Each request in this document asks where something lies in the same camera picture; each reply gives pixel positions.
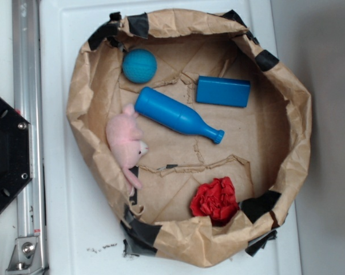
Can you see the teal dimpled ball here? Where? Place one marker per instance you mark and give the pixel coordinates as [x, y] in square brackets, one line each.
[139, 66]

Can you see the metal corner bracket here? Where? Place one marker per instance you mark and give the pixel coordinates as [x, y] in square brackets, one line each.
[26, 257]

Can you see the brown paper bag bin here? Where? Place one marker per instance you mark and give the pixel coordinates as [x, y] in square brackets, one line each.
[265, 150]

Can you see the pink plush bunny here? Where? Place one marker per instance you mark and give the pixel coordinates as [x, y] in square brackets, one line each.
[125, 141]

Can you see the aluminium extrusion rail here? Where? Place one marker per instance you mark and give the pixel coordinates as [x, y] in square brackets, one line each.
[31, 214]

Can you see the blue plastic bottle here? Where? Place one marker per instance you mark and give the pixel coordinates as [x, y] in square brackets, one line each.
[174, 115]

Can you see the red crumpled paper flower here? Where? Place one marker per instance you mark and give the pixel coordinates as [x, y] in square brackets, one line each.
[216, 200]

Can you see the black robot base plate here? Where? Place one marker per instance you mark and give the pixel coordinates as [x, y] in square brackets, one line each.
[15, 171]

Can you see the blue rectangular block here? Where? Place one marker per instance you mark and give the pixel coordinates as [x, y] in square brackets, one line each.
[223, 91]

